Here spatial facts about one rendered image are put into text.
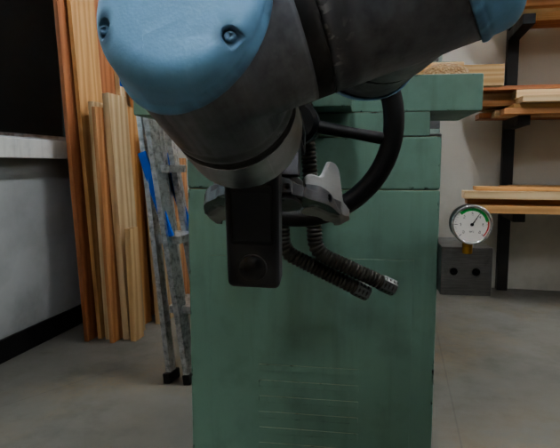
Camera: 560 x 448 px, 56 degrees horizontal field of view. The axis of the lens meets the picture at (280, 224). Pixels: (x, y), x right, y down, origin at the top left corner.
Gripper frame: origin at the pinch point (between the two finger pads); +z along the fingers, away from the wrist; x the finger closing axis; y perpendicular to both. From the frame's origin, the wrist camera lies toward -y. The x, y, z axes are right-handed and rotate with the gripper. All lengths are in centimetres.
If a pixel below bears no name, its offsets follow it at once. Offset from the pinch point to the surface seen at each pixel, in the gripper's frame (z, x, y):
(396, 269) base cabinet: 34.7, -15.3, 0.6
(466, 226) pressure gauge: 26.2, -25.3, 6.4
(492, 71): 37, -33, 39
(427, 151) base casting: 28.0, -19.8, 19.5
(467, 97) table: 25.0, -25.9, 27.7
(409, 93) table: 24.7, -16.7, 28.5
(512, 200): 223, -88, 69
